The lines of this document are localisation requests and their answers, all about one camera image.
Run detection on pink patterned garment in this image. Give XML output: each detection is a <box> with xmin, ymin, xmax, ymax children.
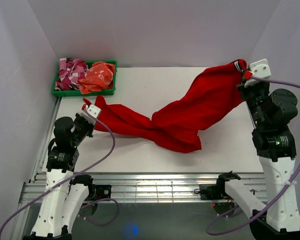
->
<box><xmin>54</xmin><ymin>57</ymin><xmax>89</xmax><ymax>91</ymax></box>

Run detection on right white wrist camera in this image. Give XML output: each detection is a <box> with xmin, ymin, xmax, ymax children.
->
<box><xmin>242</xmin><ymin>58</ymin><xmax>272</xmax><ymax>88</ymax></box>

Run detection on green plastic tray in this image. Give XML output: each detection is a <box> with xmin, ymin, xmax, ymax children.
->
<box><xmin>52</xmin><ymin>60</ymin><xmax>117</xmax><ymax>97</ymax></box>

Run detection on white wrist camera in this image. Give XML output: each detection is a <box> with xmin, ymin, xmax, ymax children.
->
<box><xmin>242</xmin><ymin>58</ymin><xmax>272</xmax><ymax>88</ymax></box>
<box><xmin>79</xmin><ymin>104</ymin><xmax>102</xmax><ymax>125</ymax></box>

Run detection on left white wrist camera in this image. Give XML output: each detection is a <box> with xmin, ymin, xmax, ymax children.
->
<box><xmin>79</xmin><ymin>104</ymin><xmax>102</xmax><ymax>125</ymax></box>

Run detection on aluminium frame rail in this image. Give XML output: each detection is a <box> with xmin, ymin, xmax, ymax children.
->
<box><xmin>19</xmin><ymin>173</ymin><xmax>267</xmax><ymax>204</ymax></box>

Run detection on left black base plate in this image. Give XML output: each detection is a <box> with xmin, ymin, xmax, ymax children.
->
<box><xmin>85</xmin><ymin>184</ymin><xmax>112</xmax><ymax>201</ymax></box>

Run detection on orange crumpled garment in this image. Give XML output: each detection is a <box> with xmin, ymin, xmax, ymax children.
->
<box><xmin>78</xmin><ymin>61</ymin><xmax>116</xmax><ymax>95</ymax></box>

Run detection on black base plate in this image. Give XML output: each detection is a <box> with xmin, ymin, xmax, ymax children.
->
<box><xmin>199</xmin><ymin>184</ymin><xmax>231</xmax><ymax>200</ymax></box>
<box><xmin>85</xmin><ymin>184</ymin><xmax>112</xmax><ymax>201</ymax></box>

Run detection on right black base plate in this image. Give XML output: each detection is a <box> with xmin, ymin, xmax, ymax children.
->
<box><xmin>199</xmin><ymin>184</ymin><xmax>231</xmax><ymax>200</ymax></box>

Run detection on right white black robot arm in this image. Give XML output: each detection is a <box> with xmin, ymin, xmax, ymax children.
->
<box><xmin>215</xmin><ymin>82</ymin><xmax>300</xmax><ymax>240</ymax></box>

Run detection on red trousers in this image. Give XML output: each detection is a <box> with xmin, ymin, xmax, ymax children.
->
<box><xmin>94</xmin><ymin>59</ymin><xmax>248</xmax><ymax>153</ymax></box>

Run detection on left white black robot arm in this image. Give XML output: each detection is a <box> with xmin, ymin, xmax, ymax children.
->
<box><xmin>23</xmin><ymin>112</ymin><xmax>96</xmax><ymax>240</ymax></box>

